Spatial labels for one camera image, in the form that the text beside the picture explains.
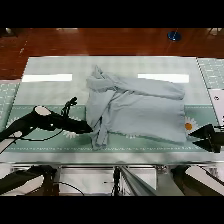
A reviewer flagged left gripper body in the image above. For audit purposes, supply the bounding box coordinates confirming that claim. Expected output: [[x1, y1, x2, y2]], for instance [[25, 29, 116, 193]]
[[57, 114, 85, 134]]

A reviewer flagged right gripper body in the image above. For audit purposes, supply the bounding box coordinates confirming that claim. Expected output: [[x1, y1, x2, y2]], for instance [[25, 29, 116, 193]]
[[210, 124, 224, 154]]

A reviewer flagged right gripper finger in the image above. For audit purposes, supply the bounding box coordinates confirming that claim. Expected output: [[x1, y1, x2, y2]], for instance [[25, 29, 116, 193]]
[[188, 123, 214, 139], [192, 139, 221, 154]]

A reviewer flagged pale blue-grey shirt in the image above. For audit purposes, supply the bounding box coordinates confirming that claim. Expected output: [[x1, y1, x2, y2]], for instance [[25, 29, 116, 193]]
[[84, 64, 188, 150]]

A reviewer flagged black cable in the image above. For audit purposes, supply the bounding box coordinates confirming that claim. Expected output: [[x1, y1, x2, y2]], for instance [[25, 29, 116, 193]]
[[52, 180, 86, 197], [0, 128, 66, 155]]

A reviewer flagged silver frame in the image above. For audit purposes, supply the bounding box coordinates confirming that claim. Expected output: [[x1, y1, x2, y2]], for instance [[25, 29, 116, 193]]
[[0, 161, 224, 197]]

